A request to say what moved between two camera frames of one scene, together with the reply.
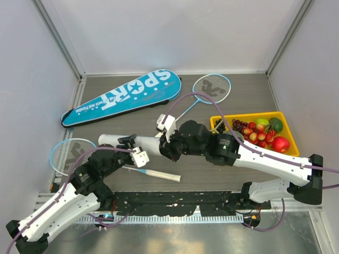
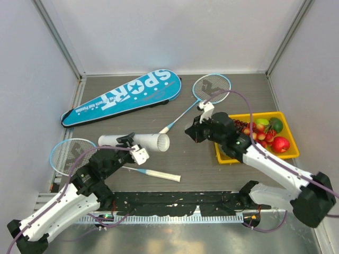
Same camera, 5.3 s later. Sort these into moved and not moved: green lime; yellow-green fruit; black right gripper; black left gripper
Moved: black right gripper
Not moved: yellow-green fruit; green lime; black left gripper
